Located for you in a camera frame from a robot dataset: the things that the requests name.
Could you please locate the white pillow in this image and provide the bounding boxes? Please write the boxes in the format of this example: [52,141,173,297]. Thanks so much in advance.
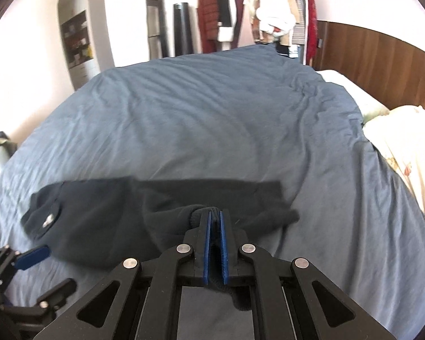
[317,69,390,125]

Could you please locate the black tube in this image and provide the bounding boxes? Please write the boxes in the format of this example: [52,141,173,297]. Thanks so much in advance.
[180,3,195,56]
[173,3,185,58]

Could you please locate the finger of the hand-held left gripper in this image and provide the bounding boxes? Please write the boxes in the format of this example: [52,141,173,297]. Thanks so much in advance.
[0,244,51,293]
[4,278,77,321]

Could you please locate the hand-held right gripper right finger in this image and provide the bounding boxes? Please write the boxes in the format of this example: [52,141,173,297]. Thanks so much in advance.
[221,209,397,340]

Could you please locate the row of hanging clothes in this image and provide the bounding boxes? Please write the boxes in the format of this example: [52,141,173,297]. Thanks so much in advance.
[197,0,319,67]

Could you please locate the dark navy pants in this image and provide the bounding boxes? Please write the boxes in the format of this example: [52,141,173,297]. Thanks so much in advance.
[20,176,300,311]

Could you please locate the blue duvet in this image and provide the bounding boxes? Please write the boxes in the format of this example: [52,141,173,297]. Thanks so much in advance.
[0,44,425,340]

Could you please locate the wooden headboard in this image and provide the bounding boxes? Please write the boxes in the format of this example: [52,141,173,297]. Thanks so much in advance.
[312,20,425,119]

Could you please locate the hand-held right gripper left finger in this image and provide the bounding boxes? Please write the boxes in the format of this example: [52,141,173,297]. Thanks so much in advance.
[35,210,212,340]

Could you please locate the cream patterned pillow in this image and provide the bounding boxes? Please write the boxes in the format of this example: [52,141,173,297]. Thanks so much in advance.
[362,105,425,228]

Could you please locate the black ladder rack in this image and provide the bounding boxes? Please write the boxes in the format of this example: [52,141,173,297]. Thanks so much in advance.
[146,0,171,59]

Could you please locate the arched wall shelf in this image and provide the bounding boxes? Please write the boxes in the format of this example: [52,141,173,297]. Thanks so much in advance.
[57,0,102,91]

